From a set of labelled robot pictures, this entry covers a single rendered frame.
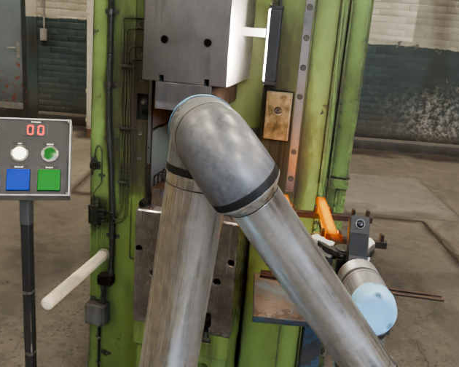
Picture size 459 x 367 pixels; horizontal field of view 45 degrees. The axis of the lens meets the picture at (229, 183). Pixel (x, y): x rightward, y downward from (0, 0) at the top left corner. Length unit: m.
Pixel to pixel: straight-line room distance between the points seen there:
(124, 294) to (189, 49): 1.07
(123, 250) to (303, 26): 1.12
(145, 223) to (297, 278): 1.18
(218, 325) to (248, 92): 0.96
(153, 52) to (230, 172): 1.19
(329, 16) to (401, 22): 6.10
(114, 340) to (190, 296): 1.54
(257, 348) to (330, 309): 1.42
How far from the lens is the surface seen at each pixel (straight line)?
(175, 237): 0.94
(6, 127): 2.06
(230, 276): 1.97
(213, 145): 0.78
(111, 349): 2.54
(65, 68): 8.20
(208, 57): 1.87
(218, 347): 2.12
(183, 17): 1.89
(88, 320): 2.44
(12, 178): 2.00
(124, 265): 2.32
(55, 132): 2.04
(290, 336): 2.28
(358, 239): 1.28
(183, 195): 0.92
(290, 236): 0.84
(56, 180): 1.98
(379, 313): 1.11
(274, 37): 1.93
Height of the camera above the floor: 1.57
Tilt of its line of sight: 16 degrees down
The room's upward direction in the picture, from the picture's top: 5 degrees clockwise
